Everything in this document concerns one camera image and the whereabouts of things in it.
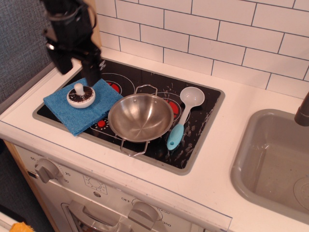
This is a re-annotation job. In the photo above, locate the grey faucet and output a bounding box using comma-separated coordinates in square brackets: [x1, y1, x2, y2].
[294, 92, 309, 127]

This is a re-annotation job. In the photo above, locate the grey left oven knob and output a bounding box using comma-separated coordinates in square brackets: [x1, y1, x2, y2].
[35, 159, 59, 183]

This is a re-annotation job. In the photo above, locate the white spoon with blue handle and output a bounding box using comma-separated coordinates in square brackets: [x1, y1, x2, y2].
[167, 87, 205, 150]

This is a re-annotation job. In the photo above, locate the grey oven knob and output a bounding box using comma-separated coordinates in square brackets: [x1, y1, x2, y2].
[128, 202, 159, 230]
[35, 159, 59, 183]

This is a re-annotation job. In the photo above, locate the blue cloth napkin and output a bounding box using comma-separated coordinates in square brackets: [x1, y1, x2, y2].
[43, 78, 122, 136]

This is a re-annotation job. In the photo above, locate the yellow object at corner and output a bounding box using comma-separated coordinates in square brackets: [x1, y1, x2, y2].
[9, 222, 34, 232]

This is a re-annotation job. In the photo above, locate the grey plastic sink basin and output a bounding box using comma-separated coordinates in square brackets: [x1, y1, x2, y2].
[231, 109, 309, 223]

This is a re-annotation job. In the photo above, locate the silver oven door handle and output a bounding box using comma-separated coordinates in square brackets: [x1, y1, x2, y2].
[67, 201, 133, 232]

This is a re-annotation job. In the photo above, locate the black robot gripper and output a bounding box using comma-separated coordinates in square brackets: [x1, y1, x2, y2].
[43, 0, 106, 87]

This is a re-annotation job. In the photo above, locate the white and brown toy sushi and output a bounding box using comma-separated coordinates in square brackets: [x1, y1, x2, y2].
[67, 83, 96, 109]

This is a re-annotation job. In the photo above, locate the grey right oven knob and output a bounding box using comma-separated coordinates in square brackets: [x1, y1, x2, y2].
[128, 202, 159, 230]

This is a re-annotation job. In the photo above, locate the silver metal pot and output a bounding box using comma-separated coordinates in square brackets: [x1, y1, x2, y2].
[108, 84, 174, 157]

